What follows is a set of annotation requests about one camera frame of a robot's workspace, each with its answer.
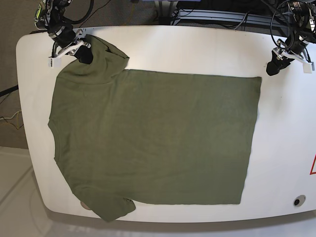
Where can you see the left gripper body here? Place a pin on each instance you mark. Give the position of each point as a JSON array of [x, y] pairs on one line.
[[297, 51]]

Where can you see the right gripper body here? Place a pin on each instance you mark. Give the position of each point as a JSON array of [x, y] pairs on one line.
[[67, 42]]

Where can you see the olive green T-shirt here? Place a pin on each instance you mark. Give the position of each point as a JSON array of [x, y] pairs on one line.
[[125, 136]]

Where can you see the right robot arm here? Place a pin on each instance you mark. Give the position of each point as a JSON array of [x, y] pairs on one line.
[[49, 17]]

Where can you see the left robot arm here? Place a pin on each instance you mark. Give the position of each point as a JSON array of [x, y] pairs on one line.
[[299, 16]]

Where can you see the black bar under table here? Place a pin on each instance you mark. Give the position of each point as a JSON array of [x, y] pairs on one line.
[[9, 90]]

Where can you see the red triangle warning sticker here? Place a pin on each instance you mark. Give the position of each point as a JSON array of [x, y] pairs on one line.
[[313, 168]]

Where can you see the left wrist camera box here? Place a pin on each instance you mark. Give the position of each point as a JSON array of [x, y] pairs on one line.
[[308, 68]]

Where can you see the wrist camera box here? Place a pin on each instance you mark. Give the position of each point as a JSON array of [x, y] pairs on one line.
[[308, 68], [54, 62]]

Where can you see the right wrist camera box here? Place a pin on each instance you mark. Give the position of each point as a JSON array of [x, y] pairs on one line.
[[54, 62]]

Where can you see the grey aluminium frame rail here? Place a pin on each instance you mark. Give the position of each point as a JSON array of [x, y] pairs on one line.
[[212, 15]]

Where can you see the right table cable grommet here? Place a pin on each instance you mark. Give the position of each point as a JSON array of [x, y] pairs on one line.
[[299, 201]]

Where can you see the table cable grommet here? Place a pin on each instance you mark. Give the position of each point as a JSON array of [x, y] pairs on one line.
[[84, 206], [299, 201]]

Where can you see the left table cable grommet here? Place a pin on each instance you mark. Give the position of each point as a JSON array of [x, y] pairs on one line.
[[84, 206]]

